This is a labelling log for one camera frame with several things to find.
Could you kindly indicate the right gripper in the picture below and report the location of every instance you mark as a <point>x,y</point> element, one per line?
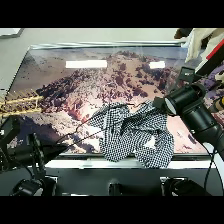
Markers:
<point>160,104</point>

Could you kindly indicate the silver frame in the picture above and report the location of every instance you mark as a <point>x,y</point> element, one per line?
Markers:
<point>110,164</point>

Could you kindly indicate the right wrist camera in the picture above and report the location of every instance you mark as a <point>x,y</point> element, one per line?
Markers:
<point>186,75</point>

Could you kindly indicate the purple garment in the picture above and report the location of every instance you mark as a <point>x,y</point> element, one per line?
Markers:
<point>215,80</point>

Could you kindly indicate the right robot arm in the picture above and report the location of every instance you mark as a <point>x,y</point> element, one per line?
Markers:
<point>196,115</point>

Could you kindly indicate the checked shirt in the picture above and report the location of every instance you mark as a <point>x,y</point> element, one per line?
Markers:
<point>136,136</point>

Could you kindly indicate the black clothes hanger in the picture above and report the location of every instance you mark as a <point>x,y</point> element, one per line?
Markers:
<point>87,122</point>

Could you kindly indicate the white garment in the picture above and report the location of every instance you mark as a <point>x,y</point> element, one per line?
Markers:
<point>200,40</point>

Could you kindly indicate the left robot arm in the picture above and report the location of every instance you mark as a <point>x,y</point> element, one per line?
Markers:
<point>31,151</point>

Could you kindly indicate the wooden rack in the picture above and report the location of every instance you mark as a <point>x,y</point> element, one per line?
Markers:
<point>20,101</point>

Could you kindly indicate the black garment with red stripe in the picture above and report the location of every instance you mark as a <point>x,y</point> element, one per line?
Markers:
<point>213,58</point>

